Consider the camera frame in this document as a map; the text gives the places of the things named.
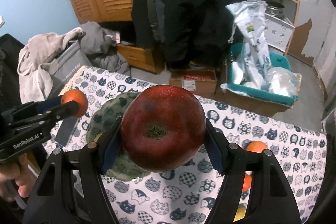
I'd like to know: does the small tangerine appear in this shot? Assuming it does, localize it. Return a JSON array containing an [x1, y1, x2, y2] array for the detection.
[[60, 89, 88, 118]]

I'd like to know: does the large dark red apple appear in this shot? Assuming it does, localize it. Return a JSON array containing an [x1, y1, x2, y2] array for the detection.
[[121, 85, 206, 173]]

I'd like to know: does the person's left hand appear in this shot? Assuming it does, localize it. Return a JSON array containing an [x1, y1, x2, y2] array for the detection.
[[1, 153, 36, 203]]

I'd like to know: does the grey clothes pile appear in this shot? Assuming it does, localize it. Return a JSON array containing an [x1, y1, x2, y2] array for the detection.
[[17, 22, 130, 103]]

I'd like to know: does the black smartphone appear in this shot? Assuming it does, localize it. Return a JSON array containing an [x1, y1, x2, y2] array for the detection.
[[55, 118, 79, 147]]

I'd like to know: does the large orange near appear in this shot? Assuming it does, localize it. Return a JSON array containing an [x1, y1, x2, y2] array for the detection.
[[242, 174, 252, 192]]

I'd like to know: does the large orange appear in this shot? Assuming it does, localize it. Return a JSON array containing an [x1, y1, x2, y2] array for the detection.
[[242, 174, 252, 192], [245, 141, 268, 153]]

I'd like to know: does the yellow green pear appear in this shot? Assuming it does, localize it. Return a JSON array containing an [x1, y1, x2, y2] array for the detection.
[[234, 206, 247, 222]]

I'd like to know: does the grey tote bag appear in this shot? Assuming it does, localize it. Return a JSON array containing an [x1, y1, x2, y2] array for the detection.
[[42, 40, 91, 99]]

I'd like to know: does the large orange far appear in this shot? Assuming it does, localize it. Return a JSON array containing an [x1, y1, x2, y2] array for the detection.
[[245, 141, 268, 153]]

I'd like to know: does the green glass bowl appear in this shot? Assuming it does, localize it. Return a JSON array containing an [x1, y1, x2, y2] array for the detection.
[[86, 92, 150, 181]]

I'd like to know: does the cat pattern tablecloth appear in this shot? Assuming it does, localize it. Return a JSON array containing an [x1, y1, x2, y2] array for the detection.
[[41, 65, 328, 224]]

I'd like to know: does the clear plastic bag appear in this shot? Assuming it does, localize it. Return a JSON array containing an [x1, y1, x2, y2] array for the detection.
[[264, 67, 302, 97]]

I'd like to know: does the cardboard box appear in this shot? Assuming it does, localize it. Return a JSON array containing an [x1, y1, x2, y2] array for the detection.
[[169, 69, 217, 99]]

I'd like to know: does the white printed plastic bag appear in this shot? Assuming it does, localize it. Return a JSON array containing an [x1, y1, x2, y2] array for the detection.
[[226, 0, 271, 89]]

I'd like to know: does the teal storage box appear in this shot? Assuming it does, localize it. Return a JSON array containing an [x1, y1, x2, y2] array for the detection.
[[226, 43, 299, 107]]

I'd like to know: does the black hanging coat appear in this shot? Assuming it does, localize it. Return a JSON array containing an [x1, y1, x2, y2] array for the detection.
[[131, 0, 245, 69]]

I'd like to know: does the white patterned storage box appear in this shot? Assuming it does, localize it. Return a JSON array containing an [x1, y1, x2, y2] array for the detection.
[[265, 14, 294, 53]]

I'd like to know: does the steel pot on shelf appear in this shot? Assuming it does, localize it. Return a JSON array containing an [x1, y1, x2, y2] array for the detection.
[[265, 1, 285, 18]]

